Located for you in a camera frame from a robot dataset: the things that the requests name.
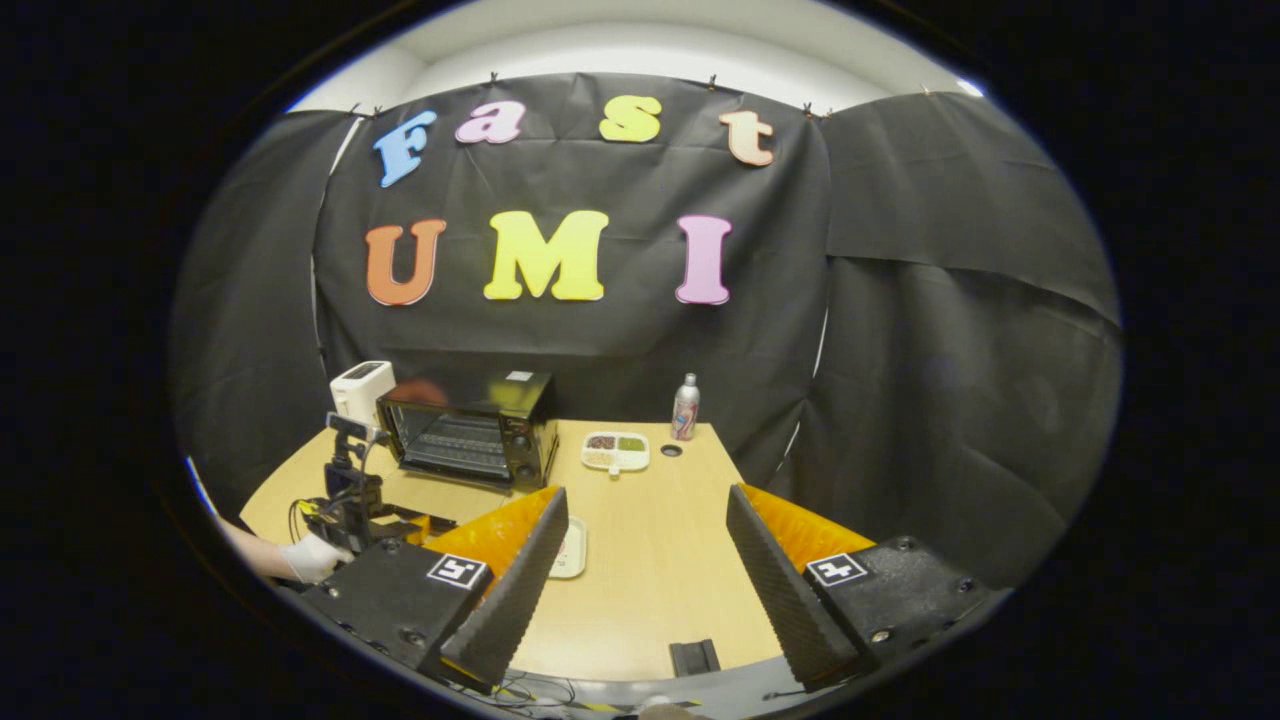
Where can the black electric oven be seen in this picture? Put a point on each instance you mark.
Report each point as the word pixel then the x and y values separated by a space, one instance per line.
pixel 525 420

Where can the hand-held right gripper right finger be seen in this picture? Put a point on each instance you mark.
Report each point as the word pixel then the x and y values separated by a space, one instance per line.
pixel 775 580

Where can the white toaster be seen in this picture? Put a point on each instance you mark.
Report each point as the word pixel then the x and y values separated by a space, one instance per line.
pixel 355 390

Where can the black backdrop cloth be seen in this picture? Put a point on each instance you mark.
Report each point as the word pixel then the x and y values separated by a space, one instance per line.
pixel 900 350

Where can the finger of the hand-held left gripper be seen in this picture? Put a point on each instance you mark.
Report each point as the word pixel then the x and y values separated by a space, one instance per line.
pixel 420 522

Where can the small black box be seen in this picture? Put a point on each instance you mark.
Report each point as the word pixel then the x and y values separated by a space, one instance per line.
pixel 694 658

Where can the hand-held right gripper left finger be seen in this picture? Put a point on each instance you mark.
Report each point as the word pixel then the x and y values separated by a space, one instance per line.
pixel 510 590

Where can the white divided tray with grains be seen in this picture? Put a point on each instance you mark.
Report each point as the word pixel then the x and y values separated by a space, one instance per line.
pixel 615 452

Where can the cream square plate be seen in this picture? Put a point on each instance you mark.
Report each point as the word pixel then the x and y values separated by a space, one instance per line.
pixel 574 550

